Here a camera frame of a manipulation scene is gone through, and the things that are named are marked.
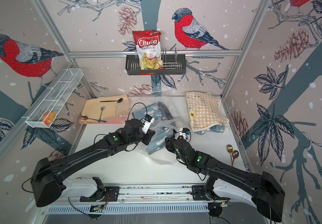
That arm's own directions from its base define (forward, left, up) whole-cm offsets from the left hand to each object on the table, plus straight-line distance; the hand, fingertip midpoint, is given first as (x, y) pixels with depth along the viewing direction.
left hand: (157, 130), depth 76 cm
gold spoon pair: (-2, -47, -20) cm, 51 cm away
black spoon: (+41, +35, -20) cm, 58 cm away
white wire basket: (+4, +57, +11) cm, 58 cm away
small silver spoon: (+33, +48, -21) cm, 62 cm away
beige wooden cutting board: (+34, +53, -22) cm, 66 cm away
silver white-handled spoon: (+30, +36, -21) cm, 51 cm away
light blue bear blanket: (+2, -4, +3) cm, 5 cm away
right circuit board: (-32, -35, -19) cm, 52 cm away
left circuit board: (-34, +31, -22) cm, 51 cm away
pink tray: (+22, +31, -19) cm, 42 cm away
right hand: (-3, -5, -5) cm, 8 cm away
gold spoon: (-6, -50, -20) cm, 54 cm away
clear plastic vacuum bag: (+38, -13, -20) cm, 45 cm away
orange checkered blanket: (+21, -32, -8) cm, 39 cm away
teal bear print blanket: (+8, -39, -11) cm, 41 cm away
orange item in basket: (-1, +52, +13) cm, 54 cm away
